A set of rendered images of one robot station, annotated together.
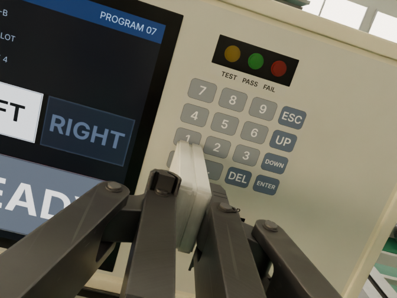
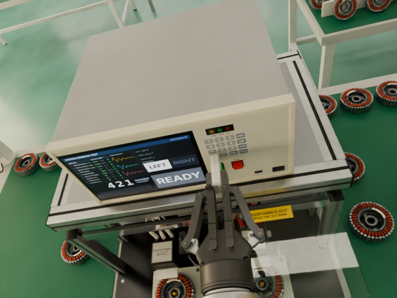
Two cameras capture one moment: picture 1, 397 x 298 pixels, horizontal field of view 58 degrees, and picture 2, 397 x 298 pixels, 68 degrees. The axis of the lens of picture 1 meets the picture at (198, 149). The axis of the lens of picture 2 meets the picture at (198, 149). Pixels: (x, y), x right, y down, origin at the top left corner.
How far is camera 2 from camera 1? 40 cm
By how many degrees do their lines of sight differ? 38
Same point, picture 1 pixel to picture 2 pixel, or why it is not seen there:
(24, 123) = (167, 165)
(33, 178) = (177, 174)
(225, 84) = (214, 138)
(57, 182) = (184, 172)
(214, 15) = (200, 126)
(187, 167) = (213, 172)
